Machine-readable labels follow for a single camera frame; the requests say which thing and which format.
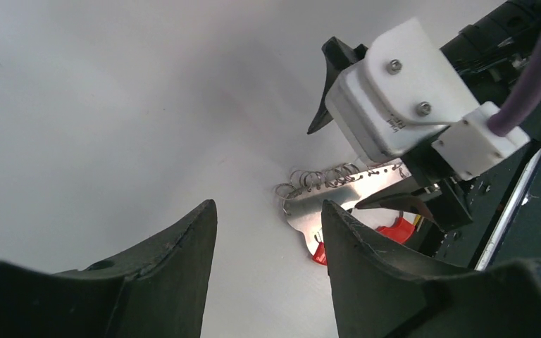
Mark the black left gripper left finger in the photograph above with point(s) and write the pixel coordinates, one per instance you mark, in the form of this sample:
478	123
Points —
156	288

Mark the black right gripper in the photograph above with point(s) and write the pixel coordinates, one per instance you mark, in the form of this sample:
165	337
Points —
499	60

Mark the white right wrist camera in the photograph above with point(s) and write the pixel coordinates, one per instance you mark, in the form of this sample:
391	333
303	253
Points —
405	92

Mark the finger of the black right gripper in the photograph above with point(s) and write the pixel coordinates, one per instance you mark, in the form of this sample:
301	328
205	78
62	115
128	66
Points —
338	57

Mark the red-handled metal key holder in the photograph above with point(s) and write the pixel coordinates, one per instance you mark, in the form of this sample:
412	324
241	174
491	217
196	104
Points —
346	184

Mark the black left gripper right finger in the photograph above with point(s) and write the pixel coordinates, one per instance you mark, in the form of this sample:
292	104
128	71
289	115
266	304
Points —
383	289

